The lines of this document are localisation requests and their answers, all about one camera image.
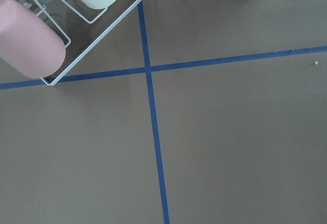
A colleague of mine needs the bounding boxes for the pink plastic cup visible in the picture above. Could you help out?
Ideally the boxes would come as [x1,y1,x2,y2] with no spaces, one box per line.
[1,0,66,78]

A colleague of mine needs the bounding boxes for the white wire cup rack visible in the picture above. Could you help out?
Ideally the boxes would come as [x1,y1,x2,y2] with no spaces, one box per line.
[33,0,142,86]

